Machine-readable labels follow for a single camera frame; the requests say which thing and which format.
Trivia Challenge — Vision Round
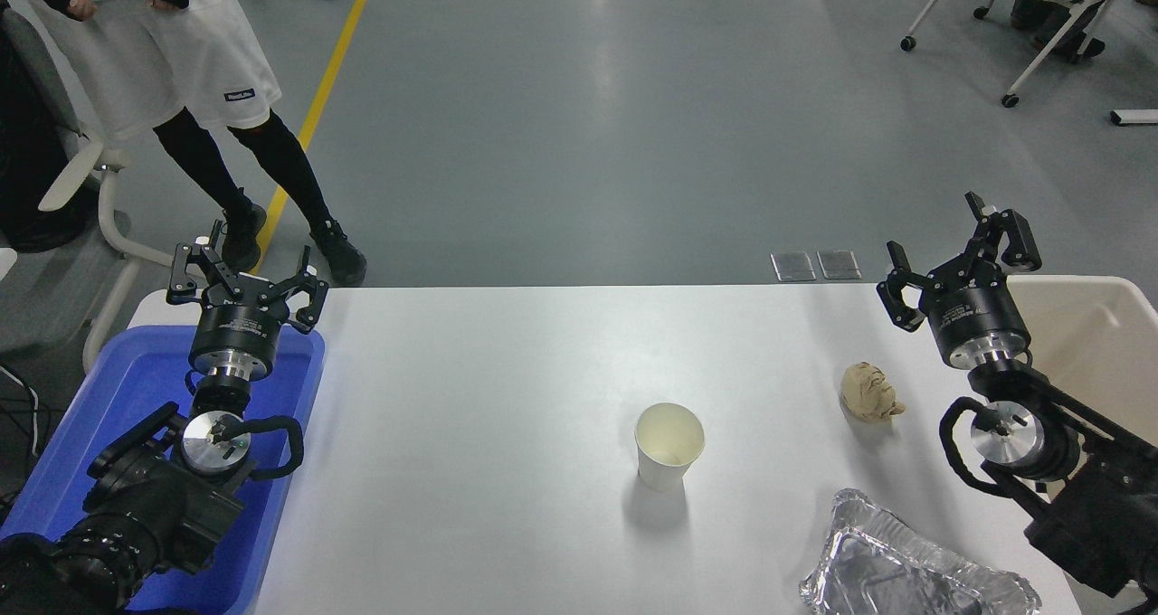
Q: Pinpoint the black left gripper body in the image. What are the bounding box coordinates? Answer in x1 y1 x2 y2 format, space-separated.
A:
189 288 285 361

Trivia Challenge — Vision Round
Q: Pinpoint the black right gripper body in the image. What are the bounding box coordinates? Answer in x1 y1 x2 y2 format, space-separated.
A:
923 274 1032 367

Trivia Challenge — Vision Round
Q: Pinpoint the white paper cup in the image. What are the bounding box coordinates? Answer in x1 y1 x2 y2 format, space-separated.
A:
634 402 706 493

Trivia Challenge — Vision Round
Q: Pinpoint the silver floor plate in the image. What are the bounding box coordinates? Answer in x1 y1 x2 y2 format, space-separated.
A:
817 250 863 281
771 251 817 283

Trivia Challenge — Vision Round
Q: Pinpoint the crumpled tan paper ball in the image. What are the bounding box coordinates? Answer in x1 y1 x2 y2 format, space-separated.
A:
840 362 906 423

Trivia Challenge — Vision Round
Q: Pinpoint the blue plastic tray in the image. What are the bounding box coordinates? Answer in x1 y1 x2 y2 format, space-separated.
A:
0 326 326 615

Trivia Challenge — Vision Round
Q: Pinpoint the large pale bin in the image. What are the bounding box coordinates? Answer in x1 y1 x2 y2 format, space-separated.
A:
1006 276 1158 471

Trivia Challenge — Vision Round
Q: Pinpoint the grey office chair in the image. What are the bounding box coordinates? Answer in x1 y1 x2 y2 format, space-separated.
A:
0 5 195 376

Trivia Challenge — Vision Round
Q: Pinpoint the white wheeled chair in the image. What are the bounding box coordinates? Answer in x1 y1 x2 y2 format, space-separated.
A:
900 0 1141 108

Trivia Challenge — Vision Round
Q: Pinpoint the crumpled silver foil tray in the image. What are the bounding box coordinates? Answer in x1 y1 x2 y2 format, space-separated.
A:
800 488 1043 615

